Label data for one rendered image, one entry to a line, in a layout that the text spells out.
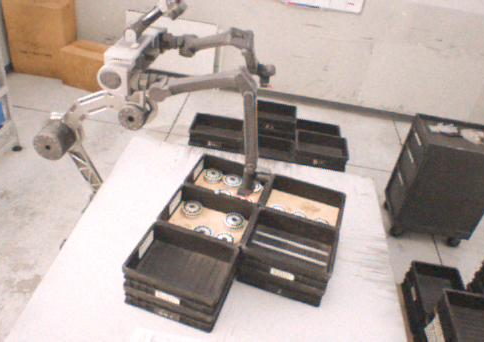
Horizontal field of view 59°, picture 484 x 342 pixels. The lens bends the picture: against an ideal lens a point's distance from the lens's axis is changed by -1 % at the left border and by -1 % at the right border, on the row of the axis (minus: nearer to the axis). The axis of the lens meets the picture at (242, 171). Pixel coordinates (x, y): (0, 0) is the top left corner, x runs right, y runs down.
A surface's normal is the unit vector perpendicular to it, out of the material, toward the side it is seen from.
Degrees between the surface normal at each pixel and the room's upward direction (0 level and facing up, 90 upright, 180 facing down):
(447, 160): 90
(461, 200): 90
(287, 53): 90
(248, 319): 0
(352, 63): 90
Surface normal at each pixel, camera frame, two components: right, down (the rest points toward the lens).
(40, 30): -0.03, 0.60
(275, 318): 0.13, -0.80
